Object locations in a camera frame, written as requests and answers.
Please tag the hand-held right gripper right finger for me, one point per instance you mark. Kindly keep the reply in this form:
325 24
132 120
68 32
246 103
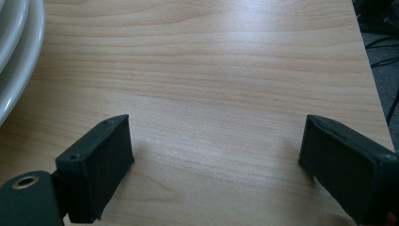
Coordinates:
345 169

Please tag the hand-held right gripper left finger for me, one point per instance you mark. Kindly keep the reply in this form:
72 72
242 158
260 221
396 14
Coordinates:
94 169

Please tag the large white plate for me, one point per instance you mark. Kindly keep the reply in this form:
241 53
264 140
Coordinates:
23 67

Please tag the dark equipment base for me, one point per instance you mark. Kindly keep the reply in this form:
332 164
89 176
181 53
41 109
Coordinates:
378 15

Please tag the small white plate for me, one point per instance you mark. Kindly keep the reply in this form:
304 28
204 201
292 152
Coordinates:
11 28

